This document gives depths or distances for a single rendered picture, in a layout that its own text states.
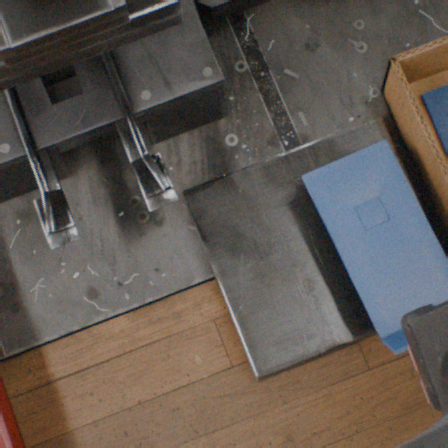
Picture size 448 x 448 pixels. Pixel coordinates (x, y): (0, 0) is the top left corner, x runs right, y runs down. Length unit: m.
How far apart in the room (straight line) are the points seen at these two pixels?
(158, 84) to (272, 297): 0.18
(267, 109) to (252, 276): 0.15
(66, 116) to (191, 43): 0.11
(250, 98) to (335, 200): 0.14
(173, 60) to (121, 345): 0.22
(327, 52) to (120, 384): 0.32
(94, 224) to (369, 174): 0.22
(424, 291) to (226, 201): 0.17
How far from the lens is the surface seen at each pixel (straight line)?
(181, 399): 0.94
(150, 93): 0.91
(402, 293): 0.89
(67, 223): 0.89
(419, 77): 1.00
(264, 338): 0.92
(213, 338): 0.95
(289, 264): 0.94
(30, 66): 0.78
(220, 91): 0.93
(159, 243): 0.96
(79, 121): 0.91
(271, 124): 0.99
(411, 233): 0.90
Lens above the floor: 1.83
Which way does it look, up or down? 75 degrees down
